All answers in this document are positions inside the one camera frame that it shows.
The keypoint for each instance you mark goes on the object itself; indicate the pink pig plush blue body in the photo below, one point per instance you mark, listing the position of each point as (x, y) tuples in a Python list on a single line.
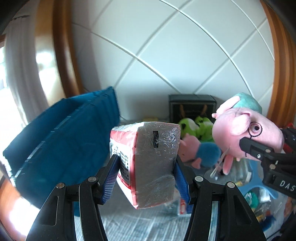
[(197, 154)]

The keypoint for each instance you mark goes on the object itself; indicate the green frog plush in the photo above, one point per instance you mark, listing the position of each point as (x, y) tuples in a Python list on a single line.
[(201, 128)]

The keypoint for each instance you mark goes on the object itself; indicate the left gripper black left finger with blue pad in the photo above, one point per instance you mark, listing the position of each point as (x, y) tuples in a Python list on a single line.
[(55, 220)]

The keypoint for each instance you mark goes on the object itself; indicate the wooden bed frame post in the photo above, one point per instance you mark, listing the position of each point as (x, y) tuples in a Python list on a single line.
[(55, 52)]

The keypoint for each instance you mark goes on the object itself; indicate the red white tissue brick pack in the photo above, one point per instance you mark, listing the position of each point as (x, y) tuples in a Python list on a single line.
[(148, 152)]

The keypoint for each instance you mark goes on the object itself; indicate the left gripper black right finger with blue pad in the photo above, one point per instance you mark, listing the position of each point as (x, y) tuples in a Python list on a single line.
[(235, 221)]

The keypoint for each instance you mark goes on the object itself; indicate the white curtain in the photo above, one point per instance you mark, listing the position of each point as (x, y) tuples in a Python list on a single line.
[(21, 69)]

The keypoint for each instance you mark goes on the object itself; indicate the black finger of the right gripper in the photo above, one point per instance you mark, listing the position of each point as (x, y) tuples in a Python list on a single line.
[(263, 152)]

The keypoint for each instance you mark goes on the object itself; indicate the yellow sticky note pad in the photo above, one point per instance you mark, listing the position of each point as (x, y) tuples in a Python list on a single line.
[(150, 119)]

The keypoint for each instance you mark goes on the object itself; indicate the pink pig plush with glasses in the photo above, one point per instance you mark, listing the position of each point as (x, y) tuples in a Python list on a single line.
[(241, 117)]

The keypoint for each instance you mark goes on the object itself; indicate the black box with antlers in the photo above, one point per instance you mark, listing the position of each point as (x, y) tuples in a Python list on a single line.
[(190, 106)]

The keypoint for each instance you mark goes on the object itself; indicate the blue plastic crate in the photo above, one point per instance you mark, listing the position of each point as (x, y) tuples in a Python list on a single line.
[(67, 143)]

